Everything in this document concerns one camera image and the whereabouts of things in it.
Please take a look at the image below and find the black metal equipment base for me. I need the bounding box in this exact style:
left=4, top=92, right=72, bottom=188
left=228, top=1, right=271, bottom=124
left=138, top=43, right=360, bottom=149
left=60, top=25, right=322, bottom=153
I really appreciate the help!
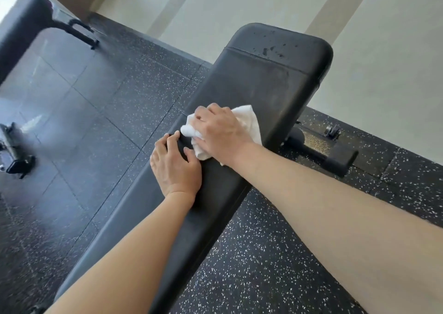
left=0, top=122, right=36, bottom=179

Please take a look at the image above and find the person's left forearm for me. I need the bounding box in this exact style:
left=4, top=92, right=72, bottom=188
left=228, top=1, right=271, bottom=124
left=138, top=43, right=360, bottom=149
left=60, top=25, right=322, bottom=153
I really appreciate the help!
left=55, top=191, right=196, bottom=314

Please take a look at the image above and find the person's right forearm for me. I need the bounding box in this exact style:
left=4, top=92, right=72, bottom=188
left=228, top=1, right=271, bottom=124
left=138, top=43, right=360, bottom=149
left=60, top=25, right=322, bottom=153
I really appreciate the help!
left=221, top=141, right=443, bottom=314

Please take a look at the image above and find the black padded bench with frame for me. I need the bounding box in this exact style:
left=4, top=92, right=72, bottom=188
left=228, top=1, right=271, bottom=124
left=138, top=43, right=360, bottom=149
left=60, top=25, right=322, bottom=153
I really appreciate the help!
left=0, top=0, right=101, bottom=87

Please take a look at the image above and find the black metal bench foot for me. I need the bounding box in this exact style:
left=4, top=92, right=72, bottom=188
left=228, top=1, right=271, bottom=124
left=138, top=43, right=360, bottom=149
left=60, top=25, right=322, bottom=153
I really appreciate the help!
left=280, top=123, right=359, bottom=178

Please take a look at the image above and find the white cleaning cloth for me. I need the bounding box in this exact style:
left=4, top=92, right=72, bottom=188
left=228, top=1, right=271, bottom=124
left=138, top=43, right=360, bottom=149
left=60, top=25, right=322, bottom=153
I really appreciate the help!
left=180, top=105, right=263, bottom=161

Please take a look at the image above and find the black padded workout bench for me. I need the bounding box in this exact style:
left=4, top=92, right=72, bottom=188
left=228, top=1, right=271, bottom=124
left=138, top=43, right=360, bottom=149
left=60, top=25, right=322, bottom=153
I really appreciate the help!
left=54, top=23, right=334, bottom=314

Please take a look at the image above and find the person's left hand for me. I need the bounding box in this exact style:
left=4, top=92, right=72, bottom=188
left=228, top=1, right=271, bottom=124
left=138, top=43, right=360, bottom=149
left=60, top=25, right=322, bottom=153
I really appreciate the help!
left=150, top=132, right=203, bottom=200

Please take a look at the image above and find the person's right hand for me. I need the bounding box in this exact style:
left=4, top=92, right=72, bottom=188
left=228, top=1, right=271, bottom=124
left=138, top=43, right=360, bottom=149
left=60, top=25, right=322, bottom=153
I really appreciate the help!
left=191, top=103, right=259, bottom=167

